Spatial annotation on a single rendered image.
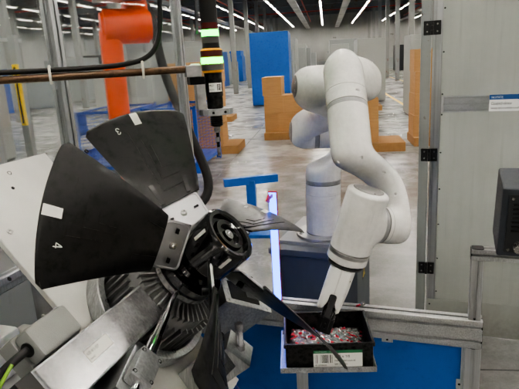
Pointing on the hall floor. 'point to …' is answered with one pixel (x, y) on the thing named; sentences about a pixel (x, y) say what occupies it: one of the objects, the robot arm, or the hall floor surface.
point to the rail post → (471, 368)
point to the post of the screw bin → (302, 380)
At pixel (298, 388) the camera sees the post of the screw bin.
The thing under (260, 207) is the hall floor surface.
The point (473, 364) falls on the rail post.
